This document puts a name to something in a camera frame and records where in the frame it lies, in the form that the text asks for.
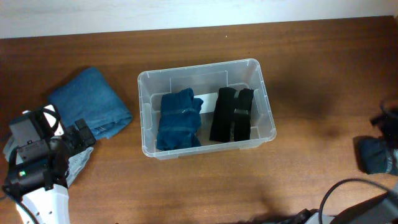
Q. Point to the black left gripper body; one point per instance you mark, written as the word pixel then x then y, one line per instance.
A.
pixel 69 142

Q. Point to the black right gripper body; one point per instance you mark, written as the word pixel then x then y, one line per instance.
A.
pixel 390 125

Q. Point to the light blue jeans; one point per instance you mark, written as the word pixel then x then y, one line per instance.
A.
pixel 76 163

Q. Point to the taped black cloth roll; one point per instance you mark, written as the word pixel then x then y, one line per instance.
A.
pixel 232 115
pixel 377 156

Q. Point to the dark blue jeans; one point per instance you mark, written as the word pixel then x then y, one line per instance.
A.
pixel 89 96

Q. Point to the taped dark blue cloth roll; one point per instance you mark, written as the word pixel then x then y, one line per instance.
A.
pixel 179 121

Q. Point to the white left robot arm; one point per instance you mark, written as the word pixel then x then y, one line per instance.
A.
pixel 39 201

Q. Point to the white label in bin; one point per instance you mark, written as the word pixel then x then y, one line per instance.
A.
pixel 209 102

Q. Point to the clear plastic storage bin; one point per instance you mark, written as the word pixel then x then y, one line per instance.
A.
pixel 203 79

